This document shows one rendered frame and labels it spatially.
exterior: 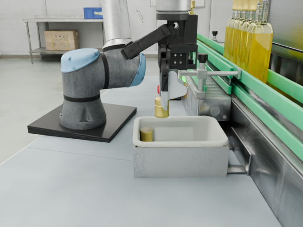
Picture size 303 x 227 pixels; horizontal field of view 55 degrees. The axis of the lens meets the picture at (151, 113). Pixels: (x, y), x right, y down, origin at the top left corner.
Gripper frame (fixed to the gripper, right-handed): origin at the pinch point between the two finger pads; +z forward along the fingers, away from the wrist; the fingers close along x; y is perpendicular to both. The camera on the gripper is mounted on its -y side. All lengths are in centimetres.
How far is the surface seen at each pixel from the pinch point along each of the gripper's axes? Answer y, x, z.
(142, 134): -4.8, 5.9, 11.1
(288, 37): 39.5, 23.7, -12.3
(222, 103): 18.1, 12.4, 4.8
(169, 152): 1.4, -6.5, 9.9
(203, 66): 11.9, 12.7, -5.8
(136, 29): -18, 611, 33
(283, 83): 29.9, 3.0, -3.7
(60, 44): -174, 548, 56
